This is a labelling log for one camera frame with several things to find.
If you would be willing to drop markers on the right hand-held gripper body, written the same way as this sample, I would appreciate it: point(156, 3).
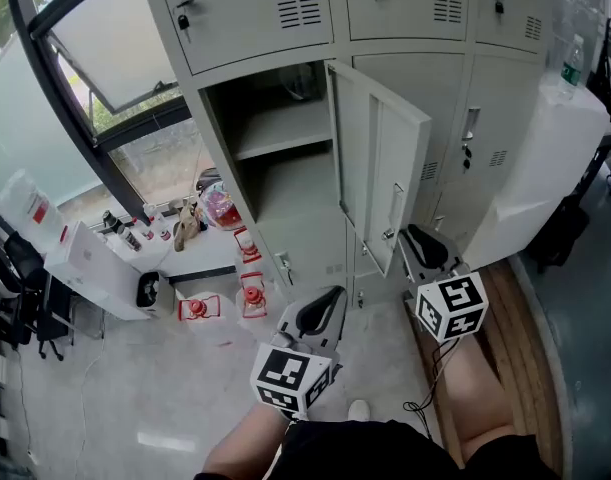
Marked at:
point(452, 305)

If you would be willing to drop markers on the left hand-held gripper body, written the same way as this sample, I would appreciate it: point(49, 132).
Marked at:
point(291, 373)

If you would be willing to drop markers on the grey metal locker door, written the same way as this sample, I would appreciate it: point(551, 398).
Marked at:
point(370, 168)

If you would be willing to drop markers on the person's right forearm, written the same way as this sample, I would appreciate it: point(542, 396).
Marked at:
point(477, 398)

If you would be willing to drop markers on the person's left forearm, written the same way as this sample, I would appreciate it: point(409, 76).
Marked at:
point(245, 443)

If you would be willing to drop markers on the grey metal locker cabinet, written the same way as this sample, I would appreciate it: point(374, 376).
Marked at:
point(265, 28)

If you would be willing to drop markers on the person's white shoe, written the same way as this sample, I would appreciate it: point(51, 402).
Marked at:
point(359, 410)

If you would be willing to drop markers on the red and white lantern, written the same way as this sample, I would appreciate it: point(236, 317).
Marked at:
point(247, 246)
point(199, 308)
point(253, 298)

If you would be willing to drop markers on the person's black clothing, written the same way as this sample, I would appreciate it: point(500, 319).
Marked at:
point(365, 453)

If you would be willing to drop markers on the black waste bin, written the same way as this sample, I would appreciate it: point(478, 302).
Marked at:
point(148, 289)

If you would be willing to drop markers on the white side table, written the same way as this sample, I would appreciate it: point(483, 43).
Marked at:
point(545, 163)

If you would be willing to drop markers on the tan plush toy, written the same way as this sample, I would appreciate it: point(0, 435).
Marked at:
point(186, 228)

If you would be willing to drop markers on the colourful round helmet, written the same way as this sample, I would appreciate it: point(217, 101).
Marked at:
point(219, 205)

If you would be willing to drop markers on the white bottle with red cap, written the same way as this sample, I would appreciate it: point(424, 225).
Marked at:
point(163, 229)

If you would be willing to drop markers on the black and red spray can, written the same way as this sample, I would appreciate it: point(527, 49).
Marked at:
point(130, 236)

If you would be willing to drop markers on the white cardboard box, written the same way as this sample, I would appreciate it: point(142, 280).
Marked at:
point(92, 270)

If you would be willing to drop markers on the clear plastic water bottle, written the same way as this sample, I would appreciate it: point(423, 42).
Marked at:
point(571, 68)

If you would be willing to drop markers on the black office chair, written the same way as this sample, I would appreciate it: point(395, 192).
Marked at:
point(35, 288)

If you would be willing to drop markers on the white red-label plastic bag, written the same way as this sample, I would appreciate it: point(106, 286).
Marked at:
point(27, 205)

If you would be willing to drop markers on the black window frame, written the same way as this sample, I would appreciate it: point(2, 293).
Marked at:
point(75, 133)

